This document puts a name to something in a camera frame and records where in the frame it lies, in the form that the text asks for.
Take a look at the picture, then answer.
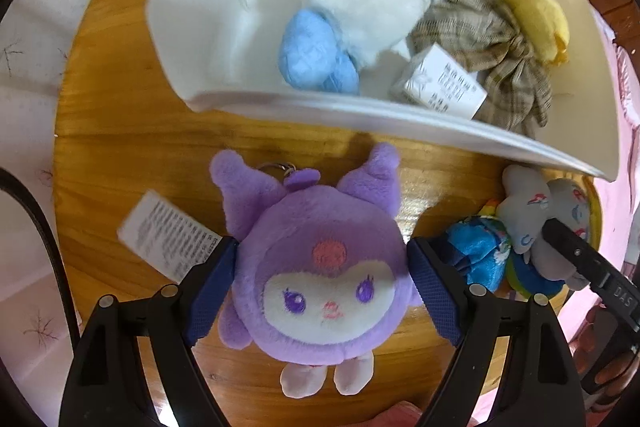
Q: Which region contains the white plastic tray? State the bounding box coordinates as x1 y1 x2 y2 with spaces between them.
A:
145 0 621 182

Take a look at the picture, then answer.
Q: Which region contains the purple plush toy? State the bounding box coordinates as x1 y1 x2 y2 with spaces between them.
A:
117 143 426 400

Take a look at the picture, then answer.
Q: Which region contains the white patterned curtain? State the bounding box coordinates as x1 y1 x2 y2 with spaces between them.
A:
0 0 166 408

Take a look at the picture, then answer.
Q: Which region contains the thick black cable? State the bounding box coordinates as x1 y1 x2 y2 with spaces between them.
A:
0 167 81 343

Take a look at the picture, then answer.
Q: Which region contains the grey pony plush toy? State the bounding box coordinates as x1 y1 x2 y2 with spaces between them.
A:
480 164 601 298

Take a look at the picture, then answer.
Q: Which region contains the yellow plush toy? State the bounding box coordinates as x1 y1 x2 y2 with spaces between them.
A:
470 0 571 65

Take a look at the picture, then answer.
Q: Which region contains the person's right hand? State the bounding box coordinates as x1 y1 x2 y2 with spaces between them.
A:
592 347 640 408

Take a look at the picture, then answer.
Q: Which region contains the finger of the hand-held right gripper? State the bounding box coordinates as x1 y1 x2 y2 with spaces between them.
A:
542 217 603 280

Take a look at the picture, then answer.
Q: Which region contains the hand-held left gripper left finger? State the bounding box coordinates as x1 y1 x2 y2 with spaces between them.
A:
59 234 240 427

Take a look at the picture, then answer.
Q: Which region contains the plaid fabric bow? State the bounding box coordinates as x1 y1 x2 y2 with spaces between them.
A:
410 0 553 138

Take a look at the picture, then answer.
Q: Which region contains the blue shiny ball toy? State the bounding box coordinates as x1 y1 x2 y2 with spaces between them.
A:
442 202 511 293

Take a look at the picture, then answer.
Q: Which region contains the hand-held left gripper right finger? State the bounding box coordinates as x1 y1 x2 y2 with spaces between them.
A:
406 237 586 427

